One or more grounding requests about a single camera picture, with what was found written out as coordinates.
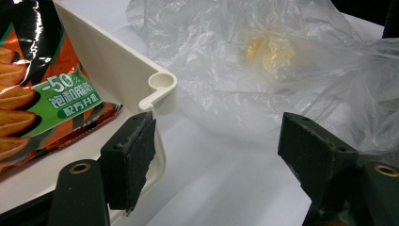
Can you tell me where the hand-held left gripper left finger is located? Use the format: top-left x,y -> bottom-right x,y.
99,110 -> 157,216

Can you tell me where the clear plastic bag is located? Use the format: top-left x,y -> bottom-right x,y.
125,0 -> 399,164

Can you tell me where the yellow wrapped snack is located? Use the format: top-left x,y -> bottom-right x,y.
244,33 -> 297,81

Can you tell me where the white plastic tray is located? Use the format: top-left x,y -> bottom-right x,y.
0,0 -> 178,226

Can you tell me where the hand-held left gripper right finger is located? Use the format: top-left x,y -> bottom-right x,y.
277,111 -> 360,216

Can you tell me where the red chip packet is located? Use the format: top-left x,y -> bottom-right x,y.
0,0 -> 124,175

